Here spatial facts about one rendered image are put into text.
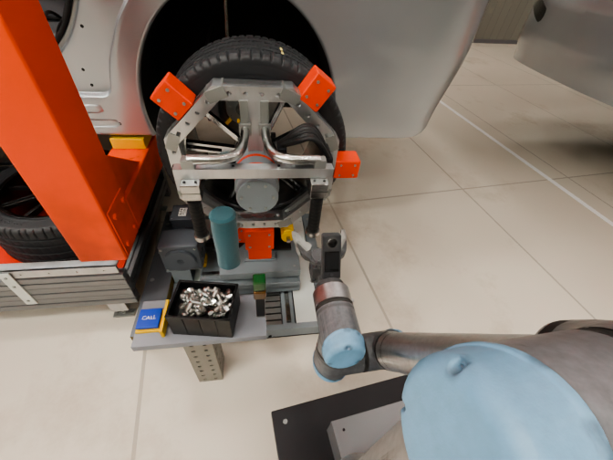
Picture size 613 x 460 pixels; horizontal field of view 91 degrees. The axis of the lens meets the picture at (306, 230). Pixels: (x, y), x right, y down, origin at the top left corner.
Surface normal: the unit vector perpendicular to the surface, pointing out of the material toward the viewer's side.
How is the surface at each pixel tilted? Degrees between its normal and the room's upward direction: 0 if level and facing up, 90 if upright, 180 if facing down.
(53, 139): 90
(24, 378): 0
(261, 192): 90
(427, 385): 82
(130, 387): 0
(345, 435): 1
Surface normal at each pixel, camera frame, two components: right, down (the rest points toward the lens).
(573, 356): 0.00, -0.95
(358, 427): 0.09, -0.71
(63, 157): 0.14, 0.70
